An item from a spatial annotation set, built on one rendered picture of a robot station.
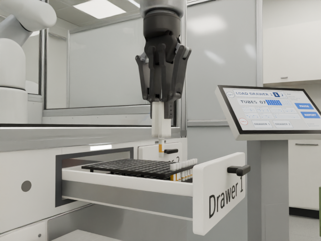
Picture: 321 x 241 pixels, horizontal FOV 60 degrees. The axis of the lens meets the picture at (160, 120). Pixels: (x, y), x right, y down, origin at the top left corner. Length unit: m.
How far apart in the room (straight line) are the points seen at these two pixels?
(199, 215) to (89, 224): 0.36
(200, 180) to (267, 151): 1.01
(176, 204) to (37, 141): 0.31
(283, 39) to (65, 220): 3.57
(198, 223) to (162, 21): 0.36
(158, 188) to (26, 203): 0.27
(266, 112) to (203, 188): 0.98
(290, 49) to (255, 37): 1.65
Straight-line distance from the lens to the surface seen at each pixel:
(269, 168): 1.45
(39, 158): 0.62
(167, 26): 0.55
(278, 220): 1.53
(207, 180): 0.47
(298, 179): 3.47
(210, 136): 2.27
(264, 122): 1.34
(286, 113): 1.47
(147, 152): 0.90
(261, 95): 1.48
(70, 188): 0.65
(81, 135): 0.70
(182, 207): 0.50
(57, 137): 0.65
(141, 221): 0.95
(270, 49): 3.92
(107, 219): 0.81
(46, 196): 0.65
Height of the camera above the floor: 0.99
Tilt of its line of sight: 1 degrees up
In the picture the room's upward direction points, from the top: straight up
